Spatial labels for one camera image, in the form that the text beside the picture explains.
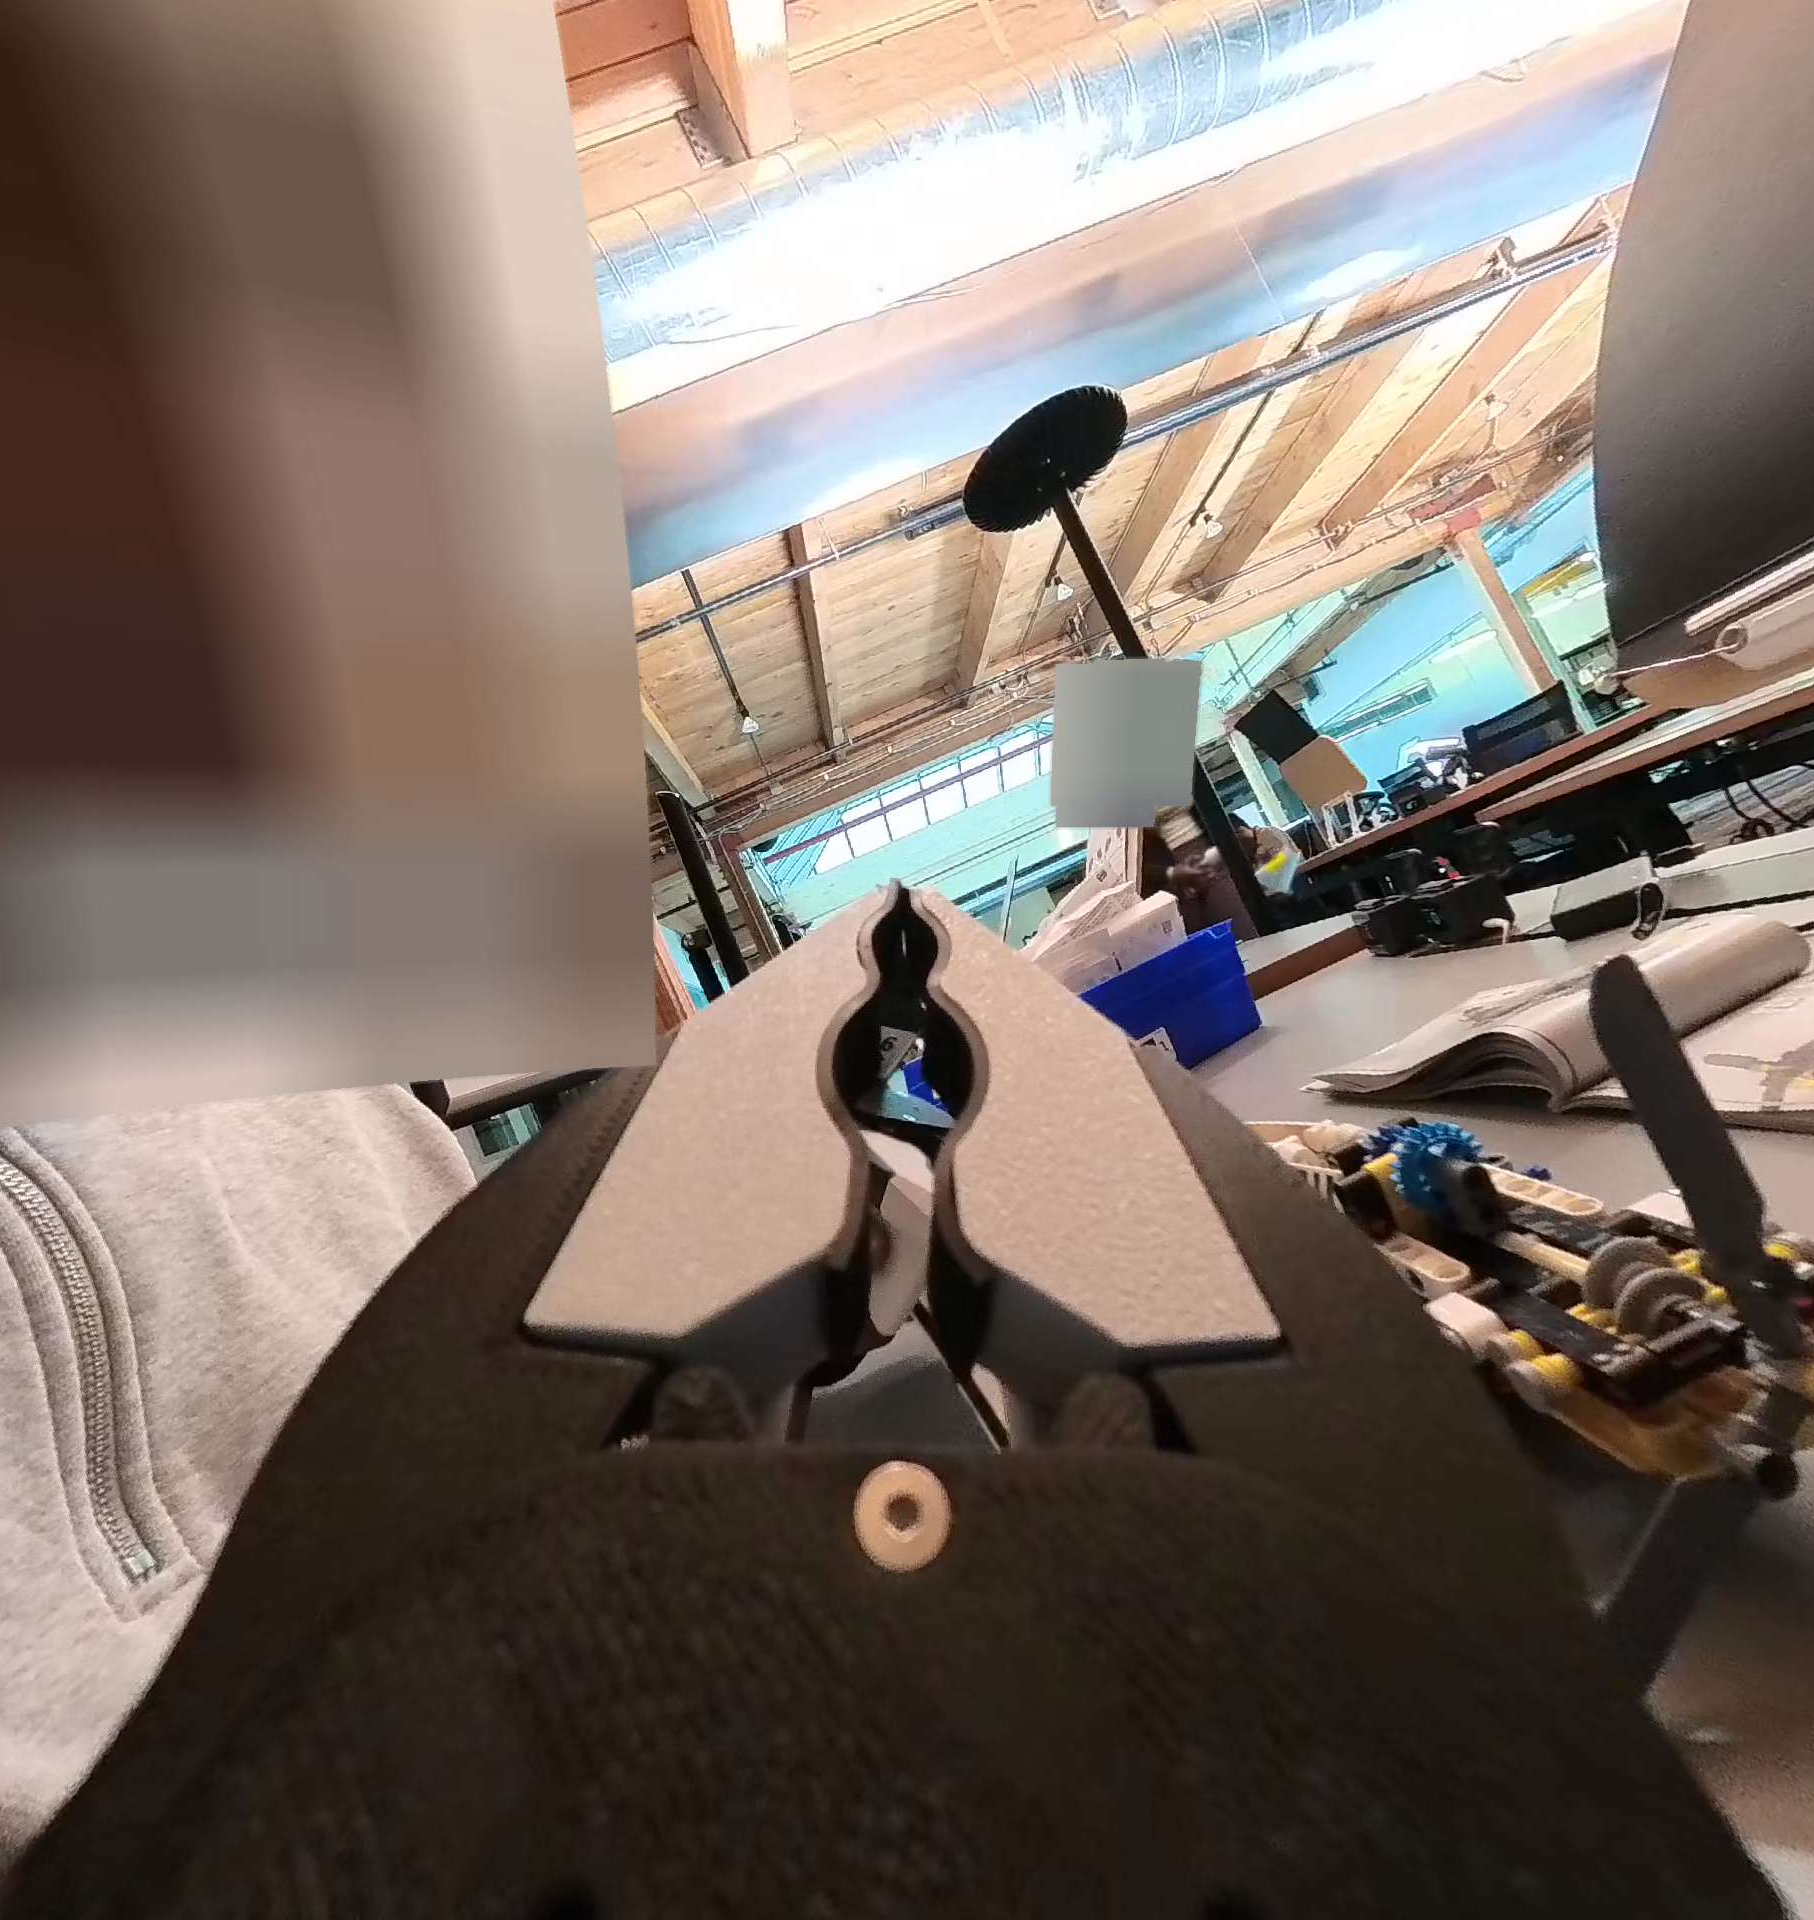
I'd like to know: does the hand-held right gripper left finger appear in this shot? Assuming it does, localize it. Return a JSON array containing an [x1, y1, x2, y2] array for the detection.
[[524, 882, 909, 1371]]

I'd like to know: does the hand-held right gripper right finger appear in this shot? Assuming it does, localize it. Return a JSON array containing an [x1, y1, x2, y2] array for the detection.
[[906, 886, 1288, 1408]]

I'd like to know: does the lego instruction booklet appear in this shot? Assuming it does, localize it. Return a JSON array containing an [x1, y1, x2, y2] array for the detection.
[[1303, 913, 1814, 1144]]

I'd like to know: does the zebra striped lego helicopter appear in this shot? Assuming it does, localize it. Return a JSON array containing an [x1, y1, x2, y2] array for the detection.
[[1244, 952, 1814, 1504]]

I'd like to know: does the blue plastic bin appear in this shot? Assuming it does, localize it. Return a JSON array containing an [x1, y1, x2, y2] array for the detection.
[[906, 919, 1268, 1131]]

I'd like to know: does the black and beige panel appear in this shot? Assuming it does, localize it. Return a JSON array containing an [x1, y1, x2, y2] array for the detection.
[[1234, 681, 1369, 823]]

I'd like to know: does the person's grey hoodie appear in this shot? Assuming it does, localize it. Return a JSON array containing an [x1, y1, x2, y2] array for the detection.
[[0, 1084, 485, 1884]]

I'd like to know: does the black power adapter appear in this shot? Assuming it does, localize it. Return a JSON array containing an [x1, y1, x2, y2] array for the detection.
[[1549, 863, 1665, 945]]

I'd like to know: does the black computer monitor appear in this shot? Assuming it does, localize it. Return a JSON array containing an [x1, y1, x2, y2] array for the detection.
[[1462, 681, 1579, 773]]

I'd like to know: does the black pole with round disc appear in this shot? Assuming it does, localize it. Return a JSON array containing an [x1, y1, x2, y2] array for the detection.
[[961, 384, 1151, 664]]

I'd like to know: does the silver ventilation duct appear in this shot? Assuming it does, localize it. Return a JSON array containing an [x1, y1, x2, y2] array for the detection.
[[589, 0, 1698, 413]]

